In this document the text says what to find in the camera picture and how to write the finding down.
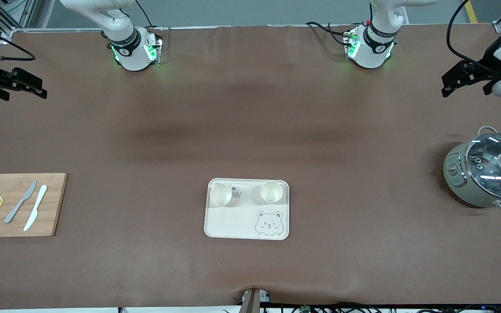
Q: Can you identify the black arm base cable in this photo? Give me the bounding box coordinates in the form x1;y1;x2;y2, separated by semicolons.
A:
306;20;366;47
134;0;156;30

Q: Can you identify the wooden cutting board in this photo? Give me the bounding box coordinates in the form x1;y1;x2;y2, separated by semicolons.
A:
0;173;68;238

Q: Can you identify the grey-green electric pot body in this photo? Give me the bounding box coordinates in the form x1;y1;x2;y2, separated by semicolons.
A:
443;126;501;213

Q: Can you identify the black right arm base cable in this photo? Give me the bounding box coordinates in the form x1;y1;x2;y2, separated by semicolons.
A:
134;0;156;30

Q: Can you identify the cream bear print tray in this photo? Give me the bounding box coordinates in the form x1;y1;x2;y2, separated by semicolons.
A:
204;178;290;240

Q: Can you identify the white IKEA cup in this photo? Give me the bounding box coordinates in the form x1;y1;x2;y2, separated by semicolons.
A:
210;184;234;207
261;181;284;204

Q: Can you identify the white plastic knife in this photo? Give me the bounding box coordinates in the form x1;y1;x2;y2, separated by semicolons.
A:
23;185;48;232

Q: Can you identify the grey plastic knife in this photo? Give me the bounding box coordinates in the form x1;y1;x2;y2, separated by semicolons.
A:
3;180;37;224

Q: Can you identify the glass pot lid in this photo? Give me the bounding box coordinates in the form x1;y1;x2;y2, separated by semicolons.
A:
465;133;501;201

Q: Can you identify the camera mount at table edge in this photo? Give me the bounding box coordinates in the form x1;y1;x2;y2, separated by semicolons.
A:
239;288;271;313

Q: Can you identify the black left arm base cable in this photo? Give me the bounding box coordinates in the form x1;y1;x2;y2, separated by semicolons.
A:
306;20;366;47

